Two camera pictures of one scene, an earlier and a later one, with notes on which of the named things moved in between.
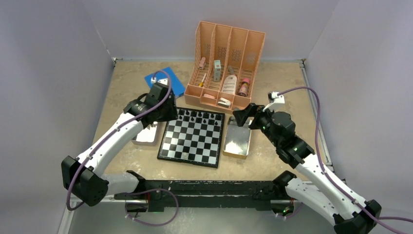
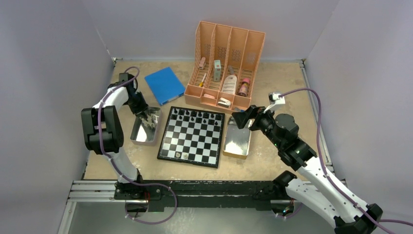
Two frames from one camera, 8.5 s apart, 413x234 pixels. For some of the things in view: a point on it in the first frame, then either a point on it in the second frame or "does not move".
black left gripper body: x=167 y=111 to x=137 y=104
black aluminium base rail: x=206 y=195 does not move
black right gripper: x=241 y=116 does not move
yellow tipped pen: x=201 y=84 does not move
